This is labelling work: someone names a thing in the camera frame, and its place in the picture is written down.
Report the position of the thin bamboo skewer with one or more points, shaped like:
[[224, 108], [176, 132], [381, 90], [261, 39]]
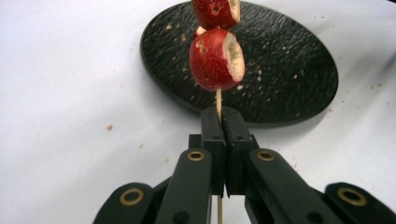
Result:
[[219, 102]]

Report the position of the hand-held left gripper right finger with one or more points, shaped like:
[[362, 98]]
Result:
[[238, 149]]

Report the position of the black textured round plate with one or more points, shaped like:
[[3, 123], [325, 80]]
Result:
[[286, 62]]

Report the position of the red cored hawthorn fruit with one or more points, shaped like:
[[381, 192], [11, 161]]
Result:
[[211, 60], [214, 12]]

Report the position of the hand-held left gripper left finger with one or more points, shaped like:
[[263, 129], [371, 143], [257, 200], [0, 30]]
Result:
[[213, 149]]

